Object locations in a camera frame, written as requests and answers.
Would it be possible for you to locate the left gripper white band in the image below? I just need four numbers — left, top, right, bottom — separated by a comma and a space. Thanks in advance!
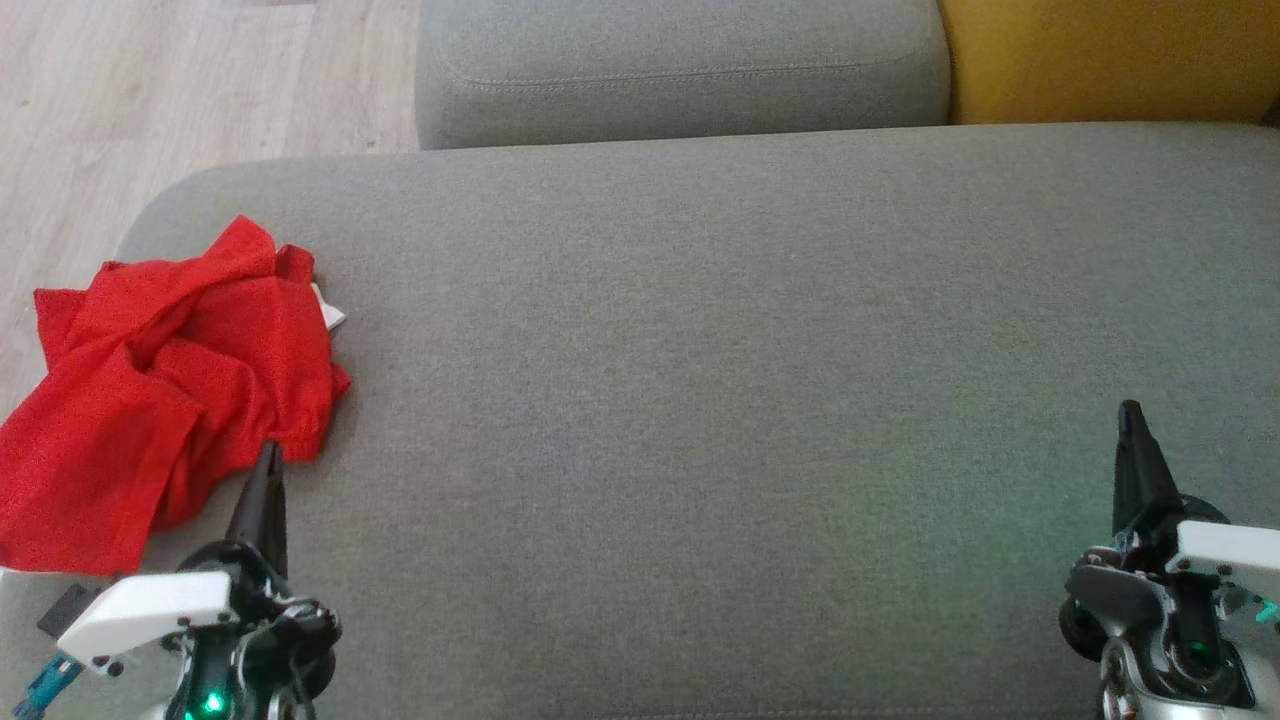
57, 440, 343, 720

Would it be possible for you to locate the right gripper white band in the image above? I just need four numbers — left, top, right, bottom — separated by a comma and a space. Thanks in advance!
1058, 400, 1280, 663

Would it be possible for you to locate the red jersey with white sleeves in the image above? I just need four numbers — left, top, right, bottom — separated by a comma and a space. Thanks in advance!
33, 215, 352, 466

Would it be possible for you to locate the yellow sofa cushion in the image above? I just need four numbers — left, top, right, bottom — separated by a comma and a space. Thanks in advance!
938, 0, 1280, 126

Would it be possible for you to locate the grey sofa seat cushion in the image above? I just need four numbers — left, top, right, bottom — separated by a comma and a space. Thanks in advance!
0, 122, 1280, 720

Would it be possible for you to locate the grey sofa back cushion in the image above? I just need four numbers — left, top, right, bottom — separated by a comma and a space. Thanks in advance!
415, 0, 951, 151

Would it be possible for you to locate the left black cable blue plug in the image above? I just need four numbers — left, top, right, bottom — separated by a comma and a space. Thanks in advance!
10, 652, 87, 720

